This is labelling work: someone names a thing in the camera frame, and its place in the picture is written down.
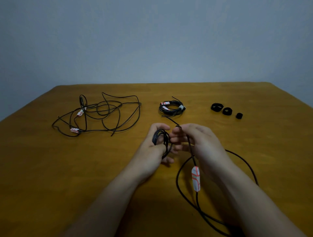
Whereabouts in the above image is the person's right hand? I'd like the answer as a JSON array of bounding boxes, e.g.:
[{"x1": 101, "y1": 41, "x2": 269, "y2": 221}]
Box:
[{"x1": 169, "y1": 123, "x2": 233, "y2": 177}]

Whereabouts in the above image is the person's left hand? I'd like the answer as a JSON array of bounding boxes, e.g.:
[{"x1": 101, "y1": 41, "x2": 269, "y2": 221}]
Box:
[{"x1": 130, "y1": 123, "x2": 175, "y2": 184}]

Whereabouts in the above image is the black cable with white labels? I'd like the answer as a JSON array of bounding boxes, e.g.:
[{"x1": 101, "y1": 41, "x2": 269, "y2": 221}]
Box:
[
  {"x1": 52, "y1": 92, "x2": 142, "y2": 138},
  {"x1": 152, "y1": 116, "x2": 259, "y2": 237},
  {"x1": 158, "y1": 96, "x2": 186, "y2": 117}
]

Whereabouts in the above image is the person's left forearm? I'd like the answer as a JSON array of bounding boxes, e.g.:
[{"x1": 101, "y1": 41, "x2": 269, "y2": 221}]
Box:
[{"x1": 60, "y1": 168, "x2": 152, "y2": 237}]

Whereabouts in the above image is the person's right forearm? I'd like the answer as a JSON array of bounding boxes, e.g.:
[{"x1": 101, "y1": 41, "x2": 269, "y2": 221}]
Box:
[{"x1": 208, "y1": 160, "x2": 308, "y2": 237}]

